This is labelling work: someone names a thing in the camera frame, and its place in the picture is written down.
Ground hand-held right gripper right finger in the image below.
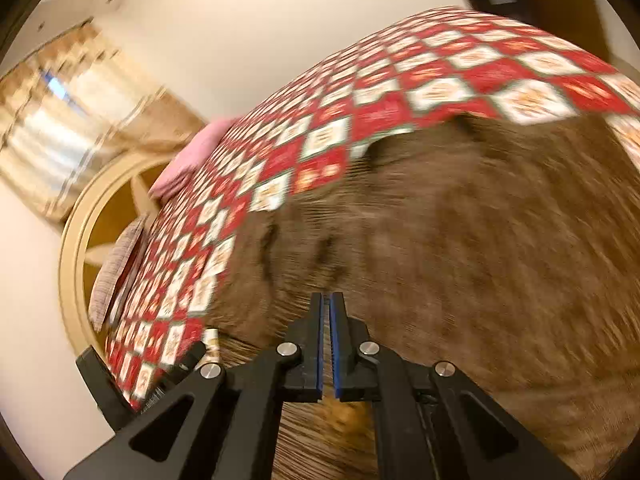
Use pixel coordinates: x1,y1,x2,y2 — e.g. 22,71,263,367
330,291,577,480

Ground striped grey pillow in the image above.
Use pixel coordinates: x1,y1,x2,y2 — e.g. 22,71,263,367
89,212,151,333

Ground round cream headboard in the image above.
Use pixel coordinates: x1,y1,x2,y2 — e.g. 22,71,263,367
57,150,173,361

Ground brown knit sweater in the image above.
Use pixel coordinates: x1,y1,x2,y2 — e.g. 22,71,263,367
202,112,640,480

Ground pink pillow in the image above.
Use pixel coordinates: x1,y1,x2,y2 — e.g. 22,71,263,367
149,117,241,200

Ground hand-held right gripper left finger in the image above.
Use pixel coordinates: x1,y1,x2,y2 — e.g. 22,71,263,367
62,292,325,480

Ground beige patterned curtain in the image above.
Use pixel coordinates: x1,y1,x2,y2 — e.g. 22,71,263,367
0,20,208,221

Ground red checkered printed blanket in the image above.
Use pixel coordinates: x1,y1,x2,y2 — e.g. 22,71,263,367
102,6,640,411

